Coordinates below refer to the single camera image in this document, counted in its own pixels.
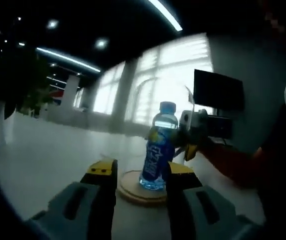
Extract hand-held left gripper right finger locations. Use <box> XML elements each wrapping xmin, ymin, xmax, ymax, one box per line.
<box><xmin>167</xmin><ymin>161</ymin><xmax>261</xmax><ymax>240</ymax></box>

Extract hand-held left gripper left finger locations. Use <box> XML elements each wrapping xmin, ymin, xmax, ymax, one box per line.
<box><xmin>29</xmin><ymin>159</ymin><xmax>118</xmax><ymax>240</ymax></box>

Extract blue drink bottle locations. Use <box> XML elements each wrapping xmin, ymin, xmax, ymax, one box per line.
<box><xmin>138</xmin><ymin>100</ymin><xmax>180</xmax><ymax>191</ymax></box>

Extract round wooden cover base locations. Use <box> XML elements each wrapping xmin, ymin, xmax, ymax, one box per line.
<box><xmin>116</xmin><ymin>171</ymin><xmax>170</xmax><ymax>208</ymax></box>

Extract black monitor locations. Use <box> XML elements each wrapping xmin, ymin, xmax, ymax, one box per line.
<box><xmin>194</xmin><ymin>69</ymin><xmax>245</xmax><ymax>111</ymax></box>

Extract long ceiling light strip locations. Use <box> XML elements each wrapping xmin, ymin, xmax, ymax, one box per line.
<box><xmin>147</xmin><ymin>0</ymin><xmax>184</xmax><ymax>33</ymax></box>

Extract green potted plant white pot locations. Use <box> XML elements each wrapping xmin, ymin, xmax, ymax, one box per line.
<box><xmin>0</xmin><ymin>49</ymin><xmax>55</xmax><ymax>146</ymax></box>

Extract red blue wall graphic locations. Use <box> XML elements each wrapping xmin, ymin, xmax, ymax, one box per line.
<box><xmin>49</xmin><ymin>88</ymin><xmax>65</xmax><ymax>104</ymax></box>

